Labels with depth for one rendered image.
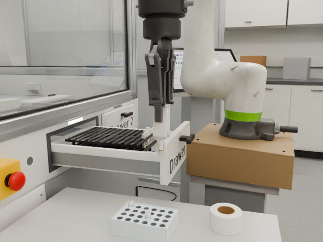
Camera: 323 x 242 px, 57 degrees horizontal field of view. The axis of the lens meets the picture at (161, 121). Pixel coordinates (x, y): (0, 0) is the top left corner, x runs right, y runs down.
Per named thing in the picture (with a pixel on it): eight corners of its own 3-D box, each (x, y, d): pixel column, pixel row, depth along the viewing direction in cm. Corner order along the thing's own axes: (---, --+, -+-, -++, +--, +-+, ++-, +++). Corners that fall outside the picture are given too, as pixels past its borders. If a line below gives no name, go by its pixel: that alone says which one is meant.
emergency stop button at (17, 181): (28, 187, 64) (27, 169, 63) (14, 194, 60) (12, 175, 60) (17, 185, 65) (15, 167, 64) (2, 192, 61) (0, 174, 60)
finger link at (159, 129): (167, 104, 60) (166, 105, 60) (167, 138, 62) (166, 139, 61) (154, 104, 61) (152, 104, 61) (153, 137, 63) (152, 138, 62)
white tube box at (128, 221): (178, 224, 67) (178, 209, 66) (167, 246, 59) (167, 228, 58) (128, 215, 71) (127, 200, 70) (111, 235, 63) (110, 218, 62)
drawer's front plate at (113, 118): (134, 127, 139) (134, 103, 137) (106, 143, 112) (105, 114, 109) (131, 127, 139) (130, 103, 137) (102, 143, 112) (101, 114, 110)
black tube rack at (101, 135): (156, 150, 97) (156, 130, 96) (137, 168, 81) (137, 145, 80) (95, 144, 104) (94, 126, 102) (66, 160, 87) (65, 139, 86)
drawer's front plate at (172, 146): (189, 152, 100) (190, 120, 98) (167, 187, 73) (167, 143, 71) (184, 152, 101) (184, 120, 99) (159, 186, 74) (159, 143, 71)
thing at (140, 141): (156, 132, 96) (156, 130, 96) (137, 147, 80) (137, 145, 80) (151, 132, 97) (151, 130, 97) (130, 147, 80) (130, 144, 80)
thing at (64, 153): (183, 149, 99) (183, 131, 98) (161, 177, 75) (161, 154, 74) (77, 140, 110) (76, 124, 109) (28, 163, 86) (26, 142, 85)
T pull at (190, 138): (194, 138, 88) (195, 133, 87) (190, 144, 81) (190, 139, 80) (182, 137, 89) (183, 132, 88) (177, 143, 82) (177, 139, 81)
